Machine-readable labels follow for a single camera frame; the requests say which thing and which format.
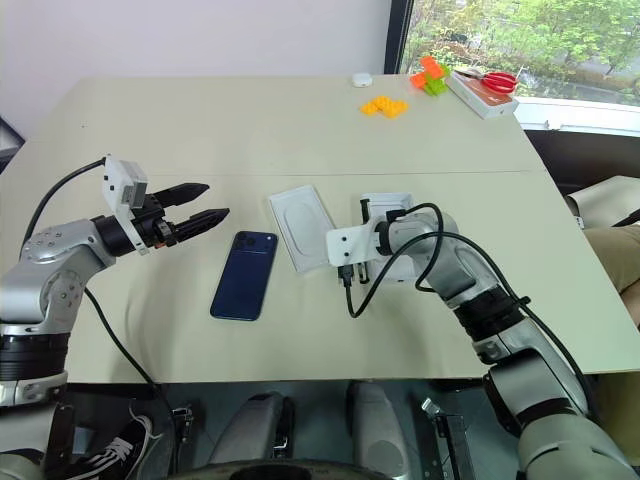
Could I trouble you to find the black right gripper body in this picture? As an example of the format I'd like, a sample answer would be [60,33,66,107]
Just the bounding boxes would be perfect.
[355,198,372,285]

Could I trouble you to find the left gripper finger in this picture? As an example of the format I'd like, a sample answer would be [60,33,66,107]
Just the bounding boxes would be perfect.
[158,182,211,207]
[174,207,232,242]

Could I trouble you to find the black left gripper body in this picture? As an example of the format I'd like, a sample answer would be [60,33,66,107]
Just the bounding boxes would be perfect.
[131,192,180,250]

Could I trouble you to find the white phone box lid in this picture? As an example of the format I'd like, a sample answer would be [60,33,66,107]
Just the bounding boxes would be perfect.
[360,191,417,283]

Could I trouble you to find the white phone box base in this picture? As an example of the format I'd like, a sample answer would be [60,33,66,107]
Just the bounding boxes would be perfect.
[267,184,335,275]

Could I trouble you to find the dark blue smartphone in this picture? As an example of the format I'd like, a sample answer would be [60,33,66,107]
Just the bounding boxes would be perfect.
[209,230,279,322]

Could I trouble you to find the white box with orange top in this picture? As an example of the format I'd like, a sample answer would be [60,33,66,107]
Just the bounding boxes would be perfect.
[444,69,520,121]

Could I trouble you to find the black object at table side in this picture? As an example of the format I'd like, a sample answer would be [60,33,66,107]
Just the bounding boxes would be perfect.
[0,117,26,174]

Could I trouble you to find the grey rounded cover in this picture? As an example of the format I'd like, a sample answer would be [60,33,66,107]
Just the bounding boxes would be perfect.
[207,392,296,466]
[346,382,407,476]

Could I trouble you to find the black sneaker white laces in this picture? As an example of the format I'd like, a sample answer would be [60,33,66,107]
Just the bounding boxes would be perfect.
[64,404,166,480]

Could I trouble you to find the white window sill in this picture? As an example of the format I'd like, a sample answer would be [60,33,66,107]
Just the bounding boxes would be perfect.
[513,96,640,137]

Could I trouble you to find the beige rolled sheet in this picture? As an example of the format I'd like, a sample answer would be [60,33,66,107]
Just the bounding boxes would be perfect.
[563,174,640,232]

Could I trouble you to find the person in khaki trousers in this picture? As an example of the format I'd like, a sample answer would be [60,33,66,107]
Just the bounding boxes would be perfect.
[582,227,640,451]

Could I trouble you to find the dark round rim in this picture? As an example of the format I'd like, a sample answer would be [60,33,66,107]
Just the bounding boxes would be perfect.
[184,457,366,480]

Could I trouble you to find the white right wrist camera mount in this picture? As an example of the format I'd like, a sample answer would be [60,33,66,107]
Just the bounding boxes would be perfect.
[326,222,382,267]

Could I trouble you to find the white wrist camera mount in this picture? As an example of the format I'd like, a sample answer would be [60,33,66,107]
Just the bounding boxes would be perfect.
[326,222,382,267]
[101,155,151,256]

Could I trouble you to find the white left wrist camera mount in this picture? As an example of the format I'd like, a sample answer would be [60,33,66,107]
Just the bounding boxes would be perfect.
[101,155,151,256]

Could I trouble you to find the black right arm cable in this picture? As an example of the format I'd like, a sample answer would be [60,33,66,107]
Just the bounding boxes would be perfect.
[337,202,601,424]

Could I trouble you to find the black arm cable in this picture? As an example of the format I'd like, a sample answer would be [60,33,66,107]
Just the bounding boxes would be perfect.
[23,157,177,479]
[337,202,601,424]

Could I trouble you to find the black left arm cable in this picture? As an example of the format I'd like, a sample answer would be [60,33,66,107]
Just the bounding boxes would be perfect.
[23,157,177,479]

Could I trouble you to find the black window frame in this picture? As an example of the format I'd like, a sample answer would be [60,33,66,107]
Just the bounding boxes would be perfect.
[383,0,416,75]

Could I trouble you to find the red handled scissors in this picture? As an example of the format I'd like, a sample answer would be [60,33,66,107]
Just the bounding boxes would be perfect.
[455,68,520,95]

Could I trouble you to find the black metal bracket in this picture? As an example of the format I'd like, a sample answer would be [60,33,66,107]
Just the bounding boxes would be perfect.
[421,397,474,480]
[171,403,195,451]

